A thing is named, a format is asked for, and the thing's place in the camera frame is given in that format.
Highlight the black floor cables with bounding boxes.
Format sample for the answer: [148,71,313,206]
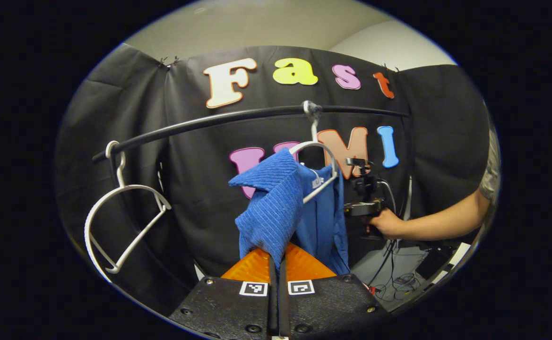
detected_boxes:
[366,238,421,303]

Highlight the person's grey shirt sleeve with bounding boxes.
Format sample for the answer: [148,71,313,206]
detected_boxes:
[478,127,500,201]

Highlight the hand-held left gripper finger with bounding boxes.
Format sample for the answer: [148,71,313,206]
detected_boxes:
[280,243,390,340]
[170,248,278,340]

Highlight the blue corduroy shirt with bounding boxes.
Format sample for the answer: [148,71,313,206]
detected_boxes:
[229,149,350,277]

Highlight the black clothes rail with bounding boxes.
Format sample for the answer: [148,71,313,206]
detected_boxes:
[92,105,411,163]

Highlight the white plastic hanger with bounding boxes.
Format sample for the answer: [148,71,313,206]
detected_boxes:
[84,141,172,274]
[288,102,339,204]

